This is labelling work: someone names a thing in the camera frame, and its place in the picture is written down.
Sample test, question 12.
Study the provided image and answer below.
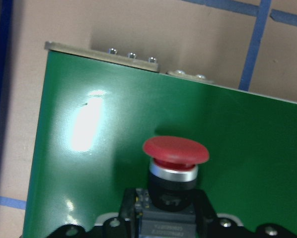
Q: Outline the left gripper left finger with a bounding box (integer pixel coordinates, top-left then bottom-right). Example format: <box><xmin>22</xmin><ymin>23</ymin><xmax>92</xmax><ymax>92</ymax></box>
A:
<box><xmin>104</xmin><ymin>188</ymin><xmax>144</xmax><ymax>238</ymax></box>

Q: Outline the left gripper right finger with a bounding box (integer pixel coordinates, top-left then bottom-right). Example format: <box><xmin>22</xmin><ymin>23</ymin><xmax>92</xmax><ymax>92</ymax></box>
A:
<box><xmin>188</xmin><ymin>189</ymin><xmax>243</xmax><ymax>238</ymax></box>

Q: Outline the green conveyor belt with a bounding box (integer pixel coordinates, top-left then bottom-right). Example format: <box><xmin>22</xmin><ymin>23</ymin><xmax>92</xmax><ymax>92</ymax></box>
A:
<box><xmin>22</xmin><ymin>42</ymin><xmax>297</xmax><ymax>238</ymax></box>

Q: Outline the red push button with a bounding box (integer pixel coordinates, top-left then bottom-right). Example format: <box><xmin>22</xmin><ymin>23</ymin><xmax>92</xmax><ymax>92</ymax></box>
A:
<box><xmin>141</xmin><ymin>136</ymin><xmax>209</xmax><ymax>238</ymax></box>

